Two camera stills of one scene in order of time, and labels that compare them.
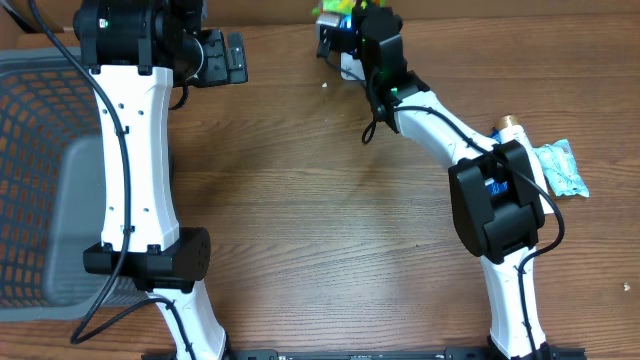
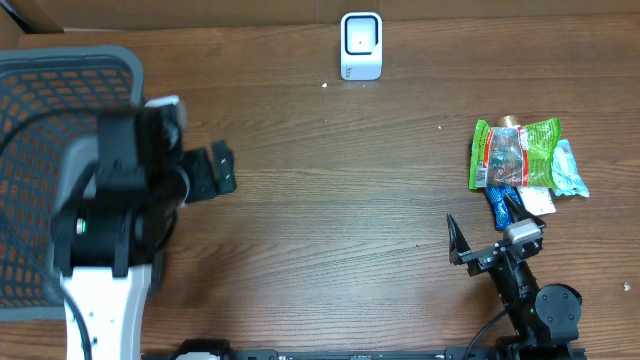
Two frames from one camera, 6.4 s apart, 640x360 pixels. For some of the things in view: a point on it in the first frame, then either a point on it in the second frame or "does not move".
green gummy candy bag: [334, 6] to [516, 156]
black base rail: [369, 354] does not move
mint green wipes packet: [561, 169] does not move
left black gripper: [221, 71] to [209, 185]
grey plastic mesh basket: [52, 190] does not move
